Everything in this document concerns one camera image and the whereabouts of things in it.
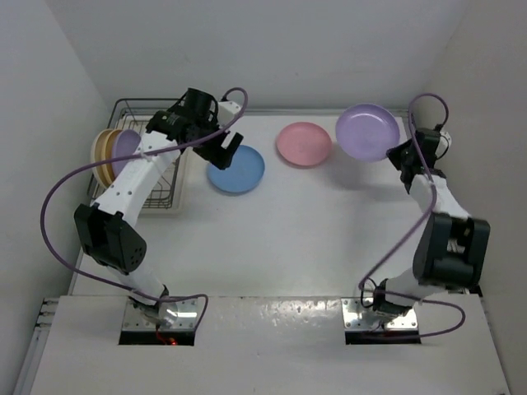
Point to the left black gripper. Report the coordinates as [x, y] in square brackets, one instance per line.
[221, 157]

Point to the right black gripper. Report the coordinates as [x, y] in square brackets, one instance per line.
[394, 153]

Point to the blue plate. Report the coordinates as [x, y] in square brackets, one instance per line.
[245, 173]

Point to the purple plate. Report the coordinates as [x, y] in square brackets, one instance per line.
[125, 144]
[366, 132]

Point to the pink plate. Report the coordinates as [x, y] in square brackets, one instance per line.
[304, 144]

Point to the orange plate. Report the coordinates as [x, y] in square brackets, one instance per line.
[106, 171]

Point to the cream plate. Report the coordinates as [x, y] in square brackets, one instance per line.
[95, 153]

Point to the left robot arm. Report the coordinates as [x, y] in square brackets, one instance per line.
[106, 227]

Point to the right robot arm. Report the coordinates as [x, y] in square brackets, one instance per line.
[451, 251]

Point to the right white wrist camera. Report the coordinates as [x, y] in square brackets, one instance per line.
[444, 144]

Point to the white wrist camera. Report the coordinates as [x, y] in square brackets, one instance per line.
[444, 144]
[227, 111]

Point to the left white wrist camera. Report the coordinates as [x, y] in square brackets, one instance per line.
[227, 111]

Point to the grey wire dish rack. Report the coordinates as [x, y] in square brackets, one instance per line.
[123, 108]

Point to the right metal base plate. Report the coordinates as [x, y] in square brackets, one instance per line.
[358, 316]

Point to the metal base plate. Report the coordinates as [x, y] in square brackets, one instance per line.
[180, 316]
[358, 316]

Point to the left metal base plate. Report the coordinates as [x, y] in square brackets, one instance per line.
[180, 316]

